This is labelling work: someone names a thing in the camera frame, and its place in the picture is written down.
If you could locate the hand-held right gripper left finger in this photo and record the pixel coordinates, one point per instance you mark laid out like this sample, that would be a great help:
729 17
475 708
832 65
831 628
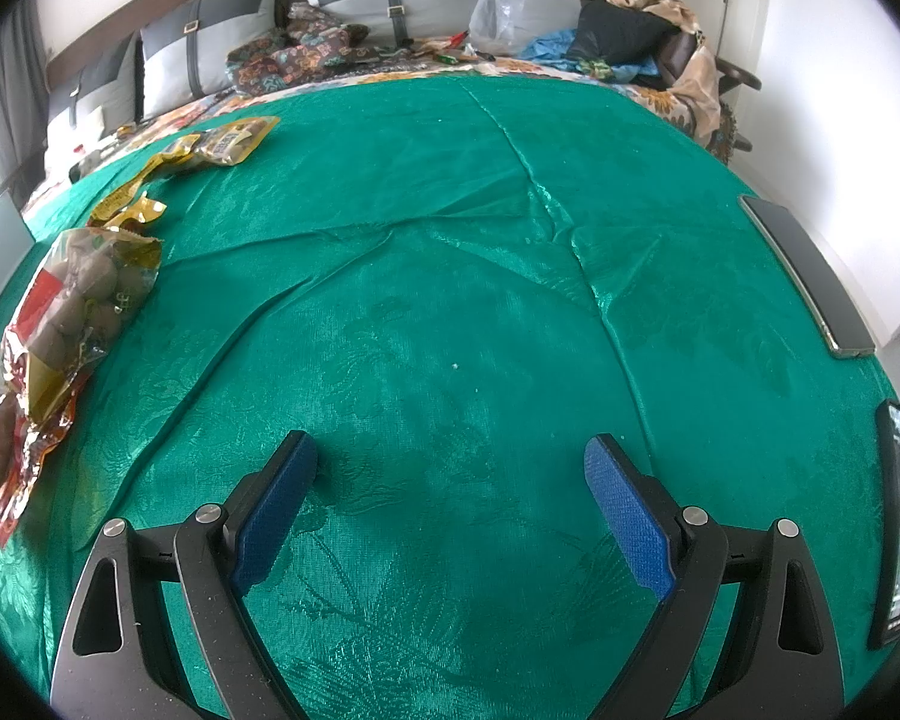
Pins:
274 521

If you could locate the yellow peanut snack packet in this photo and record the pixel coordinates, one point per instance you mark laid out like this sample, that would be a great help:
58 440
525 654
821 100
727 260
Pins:
232 141

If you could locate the clear bag of brown chestnuts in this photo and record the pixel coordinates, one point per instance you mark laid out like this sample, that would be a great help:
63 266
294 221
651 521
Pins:
82 292

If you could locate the long yellow snack strip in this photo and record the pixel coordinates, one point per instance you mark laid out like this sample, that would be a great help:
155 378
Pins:
120 199

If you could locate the dark floral cloth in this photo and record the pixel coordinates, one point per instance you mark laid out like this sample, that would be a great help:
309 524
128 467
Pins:
292 56

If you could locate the small red item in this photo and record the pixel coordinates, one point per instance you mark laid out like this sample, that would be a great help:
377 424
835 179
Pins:
460 37

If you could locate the small black object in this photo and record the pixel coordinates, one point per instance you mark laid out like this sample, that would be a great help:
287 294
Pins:
86 165

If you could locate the clear plastic bag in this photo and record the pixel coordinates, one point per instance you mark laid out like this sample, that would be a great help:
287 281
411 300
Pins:
499 15

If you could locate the black phone with lit screen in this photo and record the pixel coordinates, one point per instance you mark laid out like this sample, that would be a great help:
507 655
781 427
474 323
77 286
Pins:
896 540

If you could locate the red clear snack packet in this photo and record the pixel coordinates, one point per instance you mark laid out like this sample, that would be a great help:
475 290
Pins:
0 450

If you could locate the dark brown chair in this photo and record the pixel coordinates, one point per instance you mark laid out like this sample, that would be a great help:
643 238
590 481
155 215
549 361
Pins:
742 79

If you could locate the blue cloth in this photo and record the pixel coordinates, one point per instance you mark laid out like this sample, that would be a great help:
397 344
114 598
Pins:
551 45

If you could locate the grey curtain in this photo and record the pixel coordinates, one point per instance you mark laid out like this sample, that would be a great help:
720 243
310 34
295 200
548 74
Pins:
7 90

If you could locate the gold foil snack packet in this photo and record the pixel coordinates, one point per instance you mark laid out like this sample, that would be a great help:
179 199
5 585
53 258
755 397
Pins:
144 210

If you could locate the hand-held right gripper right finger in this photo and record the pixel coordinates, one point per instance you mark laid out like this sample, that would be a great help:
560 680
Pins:
626 521

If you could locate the silver-edged phone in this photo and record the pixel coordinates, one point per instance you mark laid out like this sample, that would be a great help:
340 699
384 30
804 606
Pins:
810 270

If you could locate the black bag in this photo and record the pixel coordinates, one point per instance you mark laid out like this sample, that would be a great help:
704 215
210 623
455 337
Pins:
622 34

